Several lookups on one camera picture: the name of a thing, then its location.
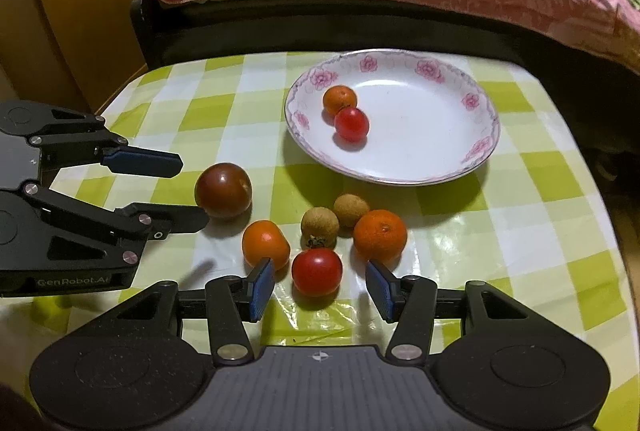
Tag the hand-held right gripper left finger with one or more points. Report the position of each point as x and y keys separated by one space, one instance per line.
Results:
x=262 y=288

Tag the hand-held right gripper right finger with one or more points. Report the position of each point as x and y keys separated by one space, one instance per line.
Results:
x=382 y=291

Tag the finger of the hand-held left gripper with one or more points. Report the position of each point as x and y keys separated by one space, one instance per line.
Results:
x=175 y=217
x=145 y=161

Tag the orange tomato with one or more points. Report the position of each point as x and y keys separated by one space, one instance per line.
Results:
x=265 y=242

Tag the dark brown tomato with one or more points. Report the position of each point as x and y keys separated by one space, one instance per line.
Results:
x=223 y=191

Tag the brown longan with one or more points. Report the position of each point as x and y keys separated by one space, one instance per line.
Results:
x=320 y=223
x=352 y=209

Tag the white floral plate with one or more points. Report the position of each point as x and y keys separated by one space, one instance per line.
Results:
x=415 y=126

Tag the wooden cabinet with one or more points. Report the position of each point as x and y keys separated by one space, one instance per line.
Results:
x=75 y=11

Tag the small red cherry tomato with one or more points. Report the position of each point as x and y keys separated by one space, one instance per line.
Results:
x=352 y=125

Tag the small orange tangerine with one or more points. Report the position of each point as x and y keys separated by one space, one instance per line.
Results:
x=339 y=97

